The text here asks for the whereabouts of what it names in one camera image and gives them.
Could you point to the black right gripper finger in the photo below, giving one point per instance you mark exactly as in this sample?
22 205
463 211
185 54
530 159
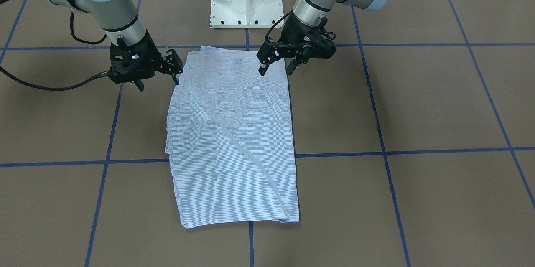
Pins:
172 65

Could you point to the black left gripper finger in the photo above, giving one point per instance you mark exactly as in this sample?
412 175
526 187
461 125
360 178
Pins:
270 52

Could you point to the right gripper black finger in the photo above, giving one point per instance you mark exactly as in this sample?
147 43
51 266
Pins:
139 85

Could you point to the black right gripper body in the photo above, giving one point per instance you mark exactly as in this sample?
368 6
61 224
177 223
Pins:
149 53

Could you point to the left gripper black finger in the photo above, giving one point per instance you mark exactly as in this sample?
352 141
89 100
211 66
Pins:
292 66

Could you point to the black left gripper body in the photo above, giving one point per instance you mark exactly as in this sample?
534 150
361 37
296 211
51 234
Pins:
294 33

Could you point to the blue striped button shirt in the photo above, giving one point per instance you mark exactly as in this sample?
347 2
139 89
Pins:
230 141

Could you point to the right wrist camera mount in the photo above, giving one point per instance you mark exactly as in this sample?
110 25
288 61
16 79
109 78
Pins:
125 71

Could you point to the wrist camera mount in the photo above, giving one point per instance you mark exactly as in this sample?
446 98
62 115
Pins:
125 71
319 44

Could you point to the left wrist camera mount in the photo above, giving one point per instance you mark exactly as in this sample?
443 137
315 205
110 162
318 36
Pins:
319 44

